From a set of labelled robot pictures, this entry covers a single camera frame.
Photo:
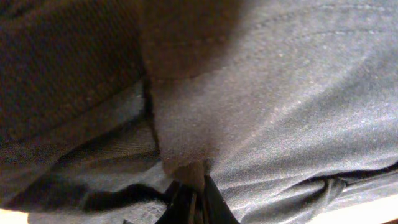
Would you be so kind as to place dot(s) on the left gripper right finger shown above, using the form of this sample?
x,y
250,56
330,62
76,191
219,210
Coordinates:
x,y
215,209

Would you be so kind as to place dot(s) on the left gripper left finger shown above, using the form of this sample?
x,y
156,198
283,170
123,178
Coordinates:
x,y
181,208

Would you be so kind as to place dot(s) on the black garment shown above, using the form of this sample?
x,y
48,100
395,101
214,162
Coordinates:
x,y
289,106

